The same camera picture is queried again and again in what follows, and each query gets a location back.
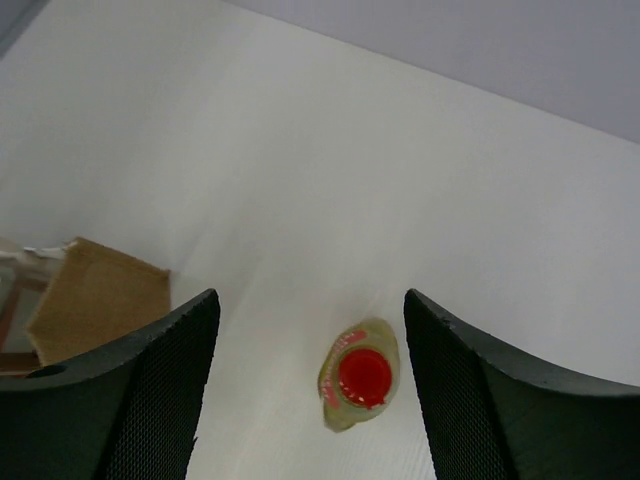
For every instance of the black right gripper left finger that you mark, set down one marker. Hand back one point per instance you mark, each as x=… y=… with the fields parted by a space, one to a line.
x=128 y=409

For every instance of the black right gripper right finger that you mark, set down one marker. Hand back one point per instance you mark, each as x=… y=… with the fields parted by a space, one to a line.
x=494 y=411

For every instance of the burlap canvas bag cat print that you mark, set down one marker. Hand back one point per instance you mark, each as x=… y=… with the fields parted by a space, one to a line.
x=60 y=302

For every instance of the yellow bottle red cap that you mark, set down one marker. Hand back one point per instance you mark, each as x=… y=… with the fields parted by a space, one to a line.
x=360 y=374

